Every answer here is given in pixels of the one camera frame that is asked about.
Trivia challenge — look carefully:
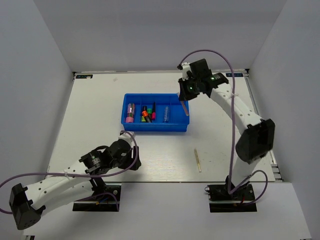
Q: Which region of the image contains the pink translucent stick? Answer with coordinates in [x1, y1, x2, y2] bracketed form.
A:
[180, 101, 189, 116]

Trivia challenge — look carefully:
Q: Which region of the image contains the orange capped black highlighter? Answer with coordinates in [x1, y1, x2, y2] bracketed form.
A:
[141, 105, 152, 123]

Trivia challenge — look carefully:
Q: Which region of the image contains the pink capped tube of leads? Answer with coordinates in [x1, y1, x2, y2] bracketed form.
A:
[125, 103, 136, 123]

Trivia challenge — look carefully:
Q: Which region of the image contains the clear bottle blue cap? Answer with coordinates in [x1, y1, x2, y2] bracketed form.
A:
[163, 106, 170, 123]

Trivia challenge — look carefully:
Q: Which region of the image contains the green capped black highlighter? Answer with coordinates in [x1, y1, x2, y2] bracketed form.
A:
[147, 108, 153, 120]

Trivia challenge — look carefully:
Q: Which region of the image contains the pink capped black highlighter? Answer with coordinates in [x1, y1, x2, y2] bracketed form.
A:
[152, 102, 156, 121]

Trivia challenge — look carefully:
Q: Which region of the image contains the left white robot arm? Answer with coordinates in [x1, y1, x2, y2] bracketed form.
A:
[9, 139, 141, 230]

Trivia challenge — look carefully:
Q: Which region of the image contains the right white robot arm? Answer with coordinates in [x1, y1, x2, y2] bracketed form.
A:
[177, 59, 275, 200]

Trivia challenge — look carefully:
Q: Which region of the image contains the right blue corner label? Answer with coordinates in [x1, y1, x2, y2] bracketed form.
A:
[225, 73, 244, 78]

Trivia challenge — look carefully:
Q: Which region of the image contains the blue corner label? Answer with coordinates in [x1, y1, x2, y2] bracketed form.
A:
[225, 73, 244, 78]
[75, 74, 93, 79]

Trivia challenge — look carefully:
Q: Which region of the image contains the blue plastic divided bin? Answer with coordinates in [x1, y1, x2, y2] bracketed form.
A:
[121, 93, 190, 132]

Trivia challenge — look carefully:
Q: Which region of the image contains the left blue corner label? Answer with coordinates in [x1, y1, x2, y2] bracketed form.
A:
[75, 74, 93, 79]

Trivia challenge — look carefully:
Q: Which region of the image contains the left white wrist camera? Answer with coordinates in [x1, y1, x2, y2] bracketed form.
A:
[118, 130, 137, 147]

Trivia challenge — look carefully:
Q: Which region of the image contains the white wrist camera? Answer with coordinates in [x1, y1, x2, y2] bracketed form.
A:
[177, 62, 192, 81]
[118, 130, 137, 147]

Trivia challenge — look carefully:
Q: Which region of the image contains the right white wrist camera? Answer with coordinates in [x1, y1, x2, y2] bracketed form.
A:
[177, 62, 192, 81]

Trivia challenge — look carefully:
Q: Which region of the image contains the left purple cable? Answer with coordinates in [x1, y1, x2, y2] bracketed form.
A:
[0, 130, 140, 215]

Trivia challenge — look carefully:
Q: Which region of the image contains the purple cable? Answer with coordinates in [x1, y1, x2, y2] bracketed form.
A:
[0, 130, 140, 215]
[179, 49, 268, 206]

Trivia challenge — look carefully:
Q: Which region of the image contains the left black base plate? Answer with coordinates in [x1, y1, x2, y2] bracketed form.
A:
[72, 183, 122, 212]

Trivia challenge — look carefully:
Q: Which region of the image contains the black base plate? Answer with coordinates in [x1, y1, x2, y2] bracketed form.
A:
[72, 183, 122, 212]
[204, 184, 257, 213]

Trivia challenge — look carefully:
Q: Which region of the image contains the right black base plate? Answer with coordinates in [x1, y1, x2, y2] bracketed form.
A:
[204, 184, 257, 213]

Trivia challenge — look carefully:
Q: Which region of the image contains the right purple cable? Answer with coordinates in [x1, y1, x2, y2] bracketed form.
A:
[179, 49, 268, 206]

